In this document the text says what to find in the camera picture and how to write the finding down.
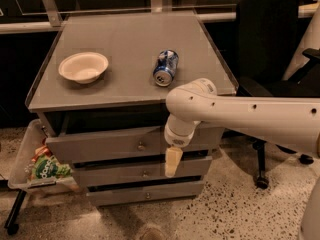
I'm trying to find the grey top drawer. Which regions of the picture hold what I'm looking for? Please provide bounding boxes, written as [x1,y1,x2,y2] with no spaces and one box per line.
[45,125,225,164]

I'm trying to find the grey drawer cabinet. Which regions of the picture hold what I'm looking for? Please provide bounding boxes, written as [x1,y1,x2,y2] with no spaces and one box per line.
[26,12,237,193]

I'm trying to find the grey drawer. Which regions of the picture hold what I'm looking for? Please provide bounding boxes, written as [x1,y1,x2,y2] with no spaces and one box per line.
[45,125,225,164]
[73,156,212,187]
[87,180,204,206]

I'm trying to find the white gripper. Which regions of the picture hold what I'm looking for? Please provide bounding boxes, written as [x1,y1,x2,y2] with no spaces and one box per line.
[164,114,200,178]

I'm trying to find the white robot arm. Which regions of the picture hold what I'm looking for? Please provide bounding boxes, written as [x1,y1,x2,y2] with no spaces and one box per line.
[176,96,319,240]

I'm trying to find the blue soda can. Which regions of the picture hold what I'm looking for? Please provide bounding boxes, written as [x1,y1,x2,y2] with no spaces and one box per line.
[153,50,179,87]

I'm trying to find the red snack bag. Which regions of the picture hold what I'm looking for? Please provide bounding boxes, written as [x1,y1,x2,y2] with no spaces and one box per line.
[32,139,52,162]

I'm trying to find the black stand leg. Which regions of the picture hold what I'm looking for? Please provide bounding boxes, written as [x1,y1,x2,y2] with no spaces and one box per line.
[4,190,26,235]

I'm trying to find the grey bottom drawer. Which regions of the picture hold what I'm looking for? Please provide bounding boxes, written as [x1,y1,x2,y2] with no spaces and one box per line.
[87,180,204,206]

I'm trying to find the black office chair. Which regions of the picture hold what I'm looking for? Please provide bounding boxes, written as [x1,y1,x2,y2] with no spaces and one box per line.
[221,0,320,190]

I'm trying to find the grey middle drawer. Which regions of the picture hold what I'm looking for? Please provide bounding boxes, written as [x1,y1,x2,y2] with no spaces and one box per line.
[73,156,212,187]

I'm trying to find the metal railing bar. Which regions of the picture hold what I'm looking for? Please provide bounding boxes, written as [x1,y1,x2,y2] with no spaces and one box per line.
[0,0,316,34]

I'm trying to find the clear plastic side bin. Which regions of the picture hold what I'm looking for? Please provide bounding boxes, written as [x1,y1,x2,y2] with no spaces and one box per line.
[8,119,80,196]

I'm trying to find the white paper bowl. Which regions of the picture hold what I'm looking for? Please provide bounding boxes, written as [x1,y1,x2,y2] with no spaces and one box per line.
[58,52,109,84]

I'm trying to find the green chip bag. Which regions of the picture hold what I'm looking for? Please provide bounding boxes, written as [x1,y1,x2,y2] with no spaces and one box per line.
[30,154,71,180]

